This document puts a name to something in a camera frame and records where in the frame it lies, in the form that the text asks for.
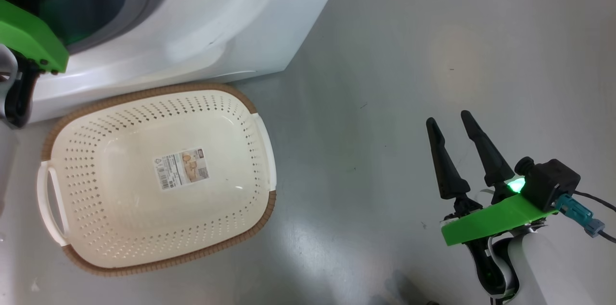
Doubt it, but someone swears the teal connector right camera cable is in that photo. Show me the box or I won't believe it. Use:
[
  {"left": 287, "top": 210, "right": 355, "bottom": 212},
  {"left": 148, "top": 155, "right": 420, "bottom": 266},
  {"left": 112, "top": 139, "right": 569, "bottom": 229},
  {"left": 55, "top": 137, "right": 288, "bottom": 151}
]
[{"left": 556, "top": 193, "right": 616, "bottom": 243}]

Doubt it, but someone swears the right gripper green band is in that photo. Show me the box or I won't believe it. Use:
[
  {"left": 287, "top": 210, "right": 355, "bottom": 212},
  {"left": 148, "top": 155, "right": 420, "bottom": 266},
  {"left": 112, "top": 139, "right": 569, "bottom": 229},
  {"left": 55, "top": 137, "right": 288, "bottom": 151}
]
[{"left": 426, "top": 111, "right": 559, "bottom": 303}]

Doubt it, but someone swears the cream perforated laundry basket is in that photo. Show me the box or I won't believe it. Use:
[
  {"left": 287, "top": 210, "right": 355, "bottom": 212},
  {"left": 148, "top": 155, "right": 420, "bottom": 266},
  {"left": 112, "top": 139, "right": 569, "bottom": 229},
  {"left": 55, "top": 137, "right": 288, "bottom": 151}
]
[{"left": 37, "top": 83, "right": 277, "bottom": 277}]

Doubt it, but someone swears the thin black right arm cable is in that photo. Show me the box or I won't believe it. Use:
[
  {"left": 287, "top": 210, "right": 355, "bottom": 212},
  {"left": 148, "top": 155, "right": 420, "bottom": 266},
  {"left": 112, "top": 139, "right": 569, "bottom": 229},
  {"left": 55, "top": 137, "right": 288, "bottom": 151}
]
[{"left": 573, "top": 191, "right": 616, "bottom": 212}]

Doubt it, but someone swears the white front-load washing machine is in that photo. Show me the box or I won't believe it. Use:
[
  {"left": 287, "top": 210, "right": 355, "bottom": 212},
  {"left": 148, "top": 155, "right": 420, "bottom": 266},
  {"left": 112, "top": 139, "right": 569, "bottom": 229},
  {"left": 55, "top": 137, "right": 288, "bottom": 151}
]
[{"left": 0, "top": 0, "right": 353, "bottom": 125}]

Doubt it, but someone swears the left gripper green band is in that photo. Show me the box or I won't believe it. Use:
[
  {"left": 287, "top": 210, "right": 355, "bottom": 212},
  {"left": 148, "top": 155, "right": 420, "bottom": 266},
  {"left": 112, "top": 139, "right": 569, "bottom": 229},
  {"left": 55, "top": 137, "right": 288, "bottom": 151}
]
[{"left": 0, "top": 0, "right": 69, "bottom": 128}]

